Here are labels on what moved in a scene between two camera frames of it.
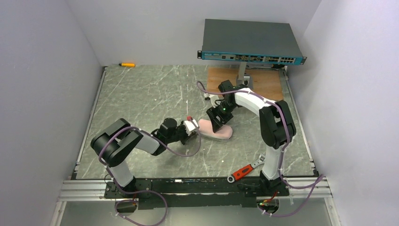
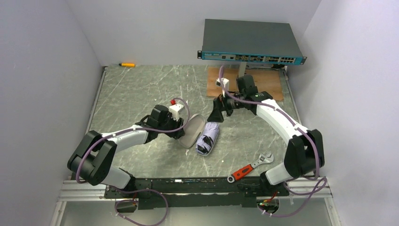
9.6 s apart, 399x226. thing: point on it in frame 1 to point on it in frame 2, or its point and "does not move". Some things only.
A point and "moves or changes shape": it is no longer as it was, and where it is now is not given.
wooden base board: [267, 82] does not move
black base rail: [193, 193] does not move
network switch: [250, 42] does not move
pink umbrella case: [206, 127] moves or changes shape
